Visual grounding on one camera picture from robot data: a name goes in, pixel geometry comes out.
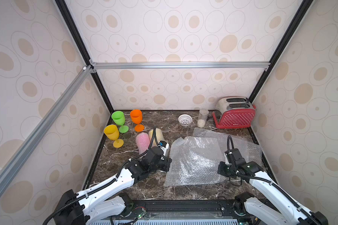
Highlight yellow bubble glass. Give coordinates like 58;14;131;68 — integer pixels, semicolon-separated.
148;128;165;148

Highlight clear bubble wrap sheet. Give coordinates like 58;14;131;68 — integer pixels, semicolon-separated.
164;136;225;187
193;128;264;167

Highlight orange bubble glass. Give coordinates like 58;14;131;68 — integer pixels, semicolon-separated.
130;109;145;132

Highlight beige bubble glass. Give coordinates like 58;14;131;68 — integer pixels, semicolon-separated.
103;125;124;148

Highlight green wine glass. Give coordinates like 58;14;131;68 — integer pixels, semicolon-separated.
111;111;129;134

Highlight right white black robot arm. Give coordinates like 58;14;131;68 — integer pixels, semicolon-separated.
217;149;328;225

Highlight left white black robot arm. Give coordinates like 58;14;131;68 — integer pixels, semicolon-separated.
43;141;172;225

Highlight pink bubble wrapped glass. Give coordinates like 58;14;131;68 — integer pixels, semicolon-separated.
135;132;150;154

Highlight white sink strainer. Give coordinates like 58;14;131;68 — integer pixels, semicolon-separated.
178;114;193;127

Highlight red toaster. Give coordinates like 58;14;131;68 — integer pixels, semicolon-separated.
212;96;256;129

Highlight clear jar with powder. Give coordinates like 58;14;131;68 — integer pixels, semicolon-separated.
197;109;209;128

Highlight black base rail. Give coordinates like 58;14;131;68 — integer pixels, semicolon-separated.
54;193;307;225

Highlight horizontal aluminium rail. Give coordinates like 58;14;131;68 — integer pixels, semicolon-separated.
92;61;270;70

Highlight left diagonal aluminium rail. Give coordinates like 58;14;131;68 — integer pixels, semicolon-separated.
0;65;93;198

